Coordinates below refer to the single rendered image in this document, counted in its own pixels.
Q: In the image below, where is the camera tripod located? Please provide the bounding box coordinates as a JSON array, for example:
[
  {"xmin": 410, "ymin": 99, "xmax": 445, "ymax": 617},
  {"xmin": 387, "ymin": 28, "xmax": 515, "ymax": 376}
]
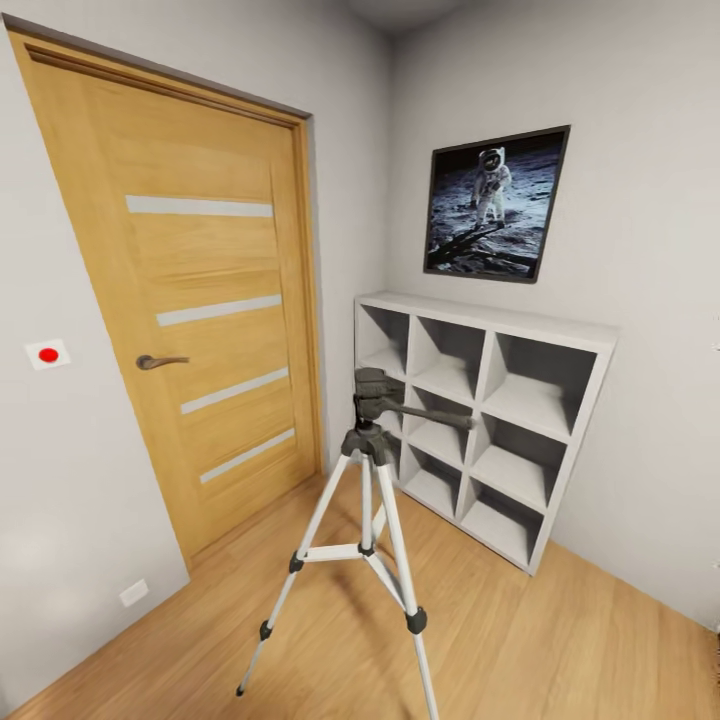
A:
[{"xmin": 236, "ymin": 367, "xmax": 474, "ymax": 720}]

